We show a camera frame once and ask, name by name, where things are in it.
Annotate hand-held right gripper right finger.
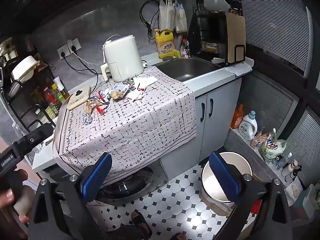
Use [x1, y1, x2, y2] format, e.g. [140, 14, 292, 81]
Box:
[208, 151, 293, 240]

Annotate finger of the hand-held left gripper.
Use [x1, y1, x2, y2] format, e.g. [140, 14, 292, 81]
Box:
[27, 122, 61, 147]

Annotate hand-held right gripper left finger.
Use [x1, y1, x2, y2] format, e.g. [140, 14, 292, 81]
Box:
[27, 152, 112, 240]

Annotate white round bin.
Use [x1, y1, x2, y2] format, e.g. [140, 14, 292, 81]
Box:
[201, 152, 253, 204]

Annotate colourful wrapper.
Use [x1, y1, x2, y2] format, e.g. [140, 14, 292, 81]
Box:
[97, 89, 112, 105]

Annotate tan paper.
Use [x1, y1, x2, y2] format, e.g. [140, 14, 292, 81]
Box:
[111, 91, 128, 102]

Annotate blue white small box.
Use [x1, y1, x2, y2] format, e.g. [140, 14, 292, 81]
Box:
[110, 84, 129, 94]

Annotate white red torn paper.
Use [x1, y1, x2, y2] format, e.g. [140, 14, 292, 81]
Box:
[127, 88, 145, 102]

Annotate white tissue paper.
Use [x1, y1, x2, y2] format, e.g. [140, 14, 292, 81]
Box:
[132, 76, 158, 89]

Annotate person's left hand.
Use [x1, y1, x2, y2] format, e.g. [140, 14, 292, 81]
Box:
[0, 169, 29, 239]

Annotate red label sauce bottle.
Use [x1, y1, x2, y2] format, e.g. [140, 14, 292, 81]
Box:
[42, 86, 58, 116]

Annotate washing machine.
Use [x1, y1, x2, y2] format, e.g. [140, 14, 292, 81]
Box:
[42, 166, 155, 203]

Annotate black spice rack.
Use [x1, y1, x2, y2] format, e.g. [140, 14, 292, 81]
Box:
[0, 37, 60, 135]

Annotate grey ledge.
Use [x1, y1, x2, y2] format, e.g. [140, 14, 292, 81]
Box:
[225, 127, 313, 205]

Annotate yellow oil bottle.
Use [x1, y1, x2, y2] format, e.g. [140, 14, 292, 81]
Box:
[51, 83, 69, 103]

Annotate grey kitchen cabinet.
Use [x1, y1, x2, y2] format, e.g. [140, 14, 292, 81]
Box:
[160, 64, 253, 180]

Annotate beige flat board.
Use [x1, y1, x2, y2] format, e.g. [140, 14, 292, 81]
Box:
[66, 85, 92, 110]

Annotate pink printed snack bag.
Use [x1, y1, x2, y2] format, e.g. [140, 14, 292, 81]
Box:
[251, 128, 270, 150]

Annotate white laundry detergent bottle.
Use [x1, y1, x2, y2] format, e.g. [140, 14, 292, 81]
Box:
[239, 111, 258, 141]

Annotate green white refill pouch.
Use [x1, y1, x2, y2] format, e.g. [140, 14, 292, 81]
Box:
[259, 129, 287, 162]

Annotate orange bottle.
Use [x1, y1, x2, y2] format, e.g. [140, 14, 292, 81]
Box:
[230, 104, 244, 130]

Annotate person's left foot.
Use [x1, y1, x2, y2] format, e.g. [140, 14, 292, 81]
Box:
[130, 211, 153, 240]

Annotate printed pale tablecloth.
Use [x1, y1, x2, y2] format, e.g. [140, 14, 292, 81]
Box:
[52, 65, 198, 180]

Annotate clear plastic bottle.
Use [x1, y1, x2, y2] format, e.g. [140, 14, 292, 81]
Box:
[276, 152, 292, 170]

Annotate person's dark trouser legs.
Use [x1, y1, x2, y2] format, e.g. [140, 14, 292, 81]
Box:
[110, 226, 150, 240]

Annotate white bowl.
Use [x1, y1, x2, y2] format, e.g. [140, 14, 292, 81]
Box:
[11, 56, 40, 82]

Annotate dark spray bottle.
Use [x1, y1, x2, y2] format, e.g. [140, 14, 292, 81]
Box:
[285, 164, 303, 183]

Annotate white paper sheet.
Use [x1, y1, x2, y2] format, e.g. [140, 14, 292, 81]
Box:
[285, 180, 304, 203]

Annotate white plastic storage box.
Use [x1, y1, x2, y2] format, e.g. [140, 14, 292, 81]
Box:
[294, 184, 320, 218]

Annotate white air fryer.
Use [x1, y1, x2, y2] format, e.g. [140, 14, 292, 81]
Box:
[100, 35, 145, 82]

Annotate white counter towel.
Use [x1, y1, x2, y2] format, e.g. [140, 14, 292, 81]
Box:
[226, 62, 253, 77]

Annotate steel sink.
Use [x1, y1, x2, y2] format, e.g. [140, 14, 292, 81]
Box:
[155, 57, 223, 82]

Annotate small pink bottle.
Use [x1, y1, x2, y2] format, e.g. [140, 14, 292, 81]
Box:
[182, 40, 191, 58]

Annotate yellow detergent bottle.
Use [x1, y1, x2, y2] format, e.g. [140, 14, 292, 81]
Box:
[154, 29, 182, 60]

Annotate wooden cutting board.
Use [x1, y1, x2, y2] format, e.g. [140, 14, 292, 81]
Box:
[226, 12, 247, 63]

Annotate black dish rack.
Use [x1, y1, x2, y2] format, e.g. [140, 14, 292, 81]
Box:
[187, 0, 247, 64]

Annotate hanging plastic bag pack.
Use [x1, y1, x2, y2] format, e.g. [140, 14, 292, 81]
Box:
[175, 1, 188, 33]
[159, 0, 176, 30]

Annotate ribbed glass sliding door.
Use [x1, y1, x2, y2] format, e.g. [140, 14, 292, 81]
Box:
[225, 0, 320, 188]

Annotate white plastic container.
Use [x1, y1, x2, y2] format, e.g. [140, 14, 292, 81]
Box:
[203, 0, 230, 13]

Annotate black power cable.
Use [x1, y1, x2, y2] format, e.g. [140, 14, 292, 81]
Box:
[61, 52, 100, 92]

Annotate white power cable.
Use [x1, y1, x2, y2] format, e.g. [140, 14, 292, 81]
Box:
[67, 34, 120, 68]

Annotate grey wall socket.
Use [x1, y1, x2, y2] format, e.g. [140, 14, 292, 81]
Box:
[67, 38, 82, 52]
[57, 44, 69, 60]

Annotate black hanging cable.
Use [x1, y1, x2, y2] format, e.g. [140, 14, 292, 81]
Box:
[139, 0, 160, 40]

